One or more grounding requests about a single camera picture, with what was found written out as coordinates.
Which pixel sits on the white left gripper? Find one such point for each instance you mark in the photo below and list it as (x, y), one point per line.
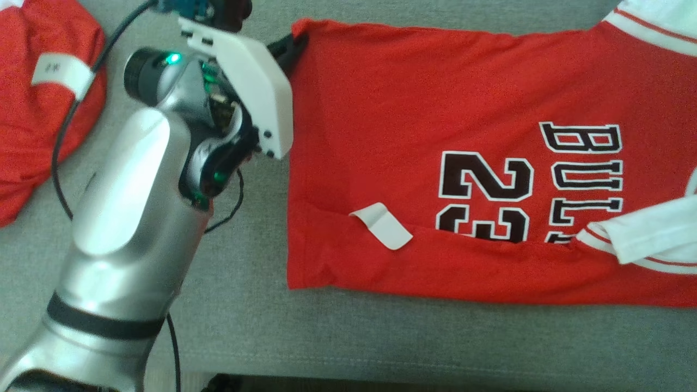
(256, 87)

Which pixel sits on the red white basketball jersey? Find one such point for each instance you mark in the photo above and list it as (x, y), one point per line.
(435, 109)

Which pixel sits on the red white-trimmed shorts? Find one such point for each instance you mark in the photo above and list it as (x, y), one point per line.
(38, 125)

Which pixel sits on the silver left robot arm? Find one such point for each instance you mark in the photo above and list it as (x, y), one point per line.
(125, 228)

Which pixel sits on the large grey sofa seat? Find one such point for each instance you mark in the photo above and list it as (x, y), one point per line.
(381, 337)

